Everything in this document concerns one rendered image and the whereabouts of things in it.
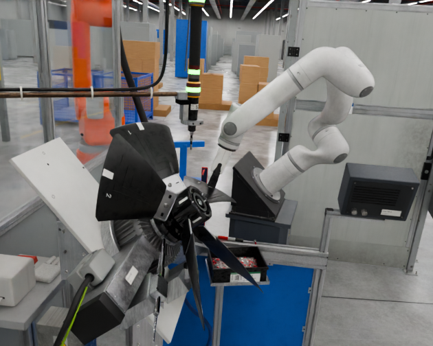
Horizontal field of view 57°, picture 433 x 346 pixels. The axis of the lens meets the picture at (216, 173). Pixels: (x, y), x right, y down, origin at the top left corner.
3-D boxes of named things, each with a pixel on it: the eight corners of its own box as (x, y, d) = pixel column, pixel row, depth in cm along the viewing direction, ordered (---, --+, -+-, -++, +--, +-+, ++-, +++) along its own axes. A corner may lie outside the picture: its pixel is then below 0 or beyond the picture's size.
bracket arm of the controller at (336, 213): (325, 217, 164) (326, 210, 163) (324, 214, 166) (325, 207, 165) (384, 223, 161) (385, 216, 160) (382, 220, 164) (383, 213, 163)
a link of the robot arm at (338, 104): (317, 158, 177) (301, 132, 185) (341, 150, 179) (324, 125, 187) (345, 73, 135) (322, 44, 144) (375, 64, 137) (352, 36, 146)
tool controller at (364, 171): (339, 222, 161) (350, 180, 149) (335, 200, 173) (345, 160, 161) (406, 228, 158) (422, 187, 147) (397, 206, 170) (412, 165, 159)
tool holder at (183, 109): (180, 126, 117) (181, 93, 114) (171, 121, 123) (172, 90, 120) (207, 125, 121) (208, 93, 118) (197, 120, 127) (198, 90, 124)
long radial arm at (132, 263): (114, 251, 119) (143, 232, 116) (130, 270, 120) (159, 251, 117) (68, 313, 92) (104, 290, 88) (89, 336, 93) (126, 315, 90)
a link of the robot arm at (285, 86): (303, 91, 126) (229, 145, 136) (304, 88, 141) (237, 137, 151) (286, 68, 125) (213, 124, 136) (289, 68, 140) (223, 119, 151)
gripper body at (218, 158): (220, 137, 153) (210, 163, 157) (217, 143, 143) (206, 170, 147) (238, 144, 153) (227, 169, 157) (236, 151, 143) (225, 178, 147)
